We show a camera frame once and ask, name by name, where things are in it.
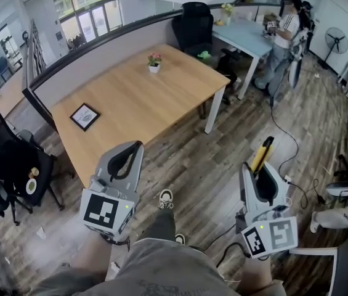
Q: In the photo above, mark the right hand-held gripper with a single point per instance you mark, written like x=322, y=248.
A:
x=280, y=233

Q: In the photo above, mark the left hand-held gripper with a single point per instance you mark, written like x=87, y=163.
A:
x=101, y=210

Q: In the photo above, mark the yellow utility knife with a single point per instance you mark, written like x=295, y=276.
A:
x=261, y=154

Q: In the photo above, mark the person's left forearm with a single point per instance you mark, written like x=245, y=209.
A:
x=92, y=254

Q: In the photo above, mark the person's right forearm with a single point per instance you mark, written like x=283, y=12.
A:
x=257, y=273

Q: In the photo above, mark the white power strip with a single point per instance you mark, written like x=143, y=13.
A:
x=287, y=179

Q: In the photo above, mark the person's left shoe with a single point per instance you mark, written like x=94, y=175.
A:
x=166, y=197

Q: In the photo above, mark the person's shoe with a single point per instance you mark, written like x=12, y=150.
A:
x=180, y=238
x=166, y=197

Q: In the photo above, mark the wooden table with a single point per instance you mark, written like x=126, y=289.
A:
x=149, y=103

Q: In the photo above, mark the round yellow food item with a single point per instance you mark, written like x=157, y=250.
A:
x=34, y=172

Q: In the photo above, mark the white plate with food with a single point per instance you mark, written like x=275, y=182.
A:
x=31, y=187

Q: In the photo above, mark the person's right shoe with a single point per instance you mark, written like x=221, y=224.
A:
x=180, y=238

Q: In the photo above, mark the pink flowers in white pot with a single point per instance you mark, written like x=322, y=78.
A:
x=154, y=63

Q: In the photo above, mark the white paper scrap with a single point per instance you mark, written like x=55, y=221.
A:
x=41, y=232

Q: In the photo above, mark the grey office partition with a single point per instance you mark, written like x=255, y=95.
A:
x=106, y=49

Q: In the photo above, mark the person's grey trousers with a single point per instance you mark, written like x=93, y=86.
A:
x=167, y=267

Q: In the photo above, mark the green soft toy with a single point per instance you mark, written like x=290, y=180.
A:
x=204, y=55

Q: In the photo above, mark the blue chair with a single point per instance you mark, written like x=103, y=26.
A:
x=3, y=68

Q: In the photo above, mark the black mesh office chair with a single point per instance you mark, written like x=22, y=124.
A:
x=193, y=26

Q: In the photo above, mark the light blue desk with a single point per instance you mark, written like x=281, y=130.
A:
x=244, y=37

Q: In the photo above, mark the black standing fan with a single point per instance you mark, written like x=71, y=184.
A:
x=336, y=40

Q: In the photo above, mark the yellow flowers in vase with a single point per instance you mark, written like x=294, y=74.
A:
x=227, y=11

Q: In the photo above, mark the black picture frame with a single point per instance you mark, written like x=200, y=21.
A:
x=85, y=116

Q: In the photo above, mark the white frame table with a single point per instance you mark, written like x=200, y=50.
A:
x=330, y=257

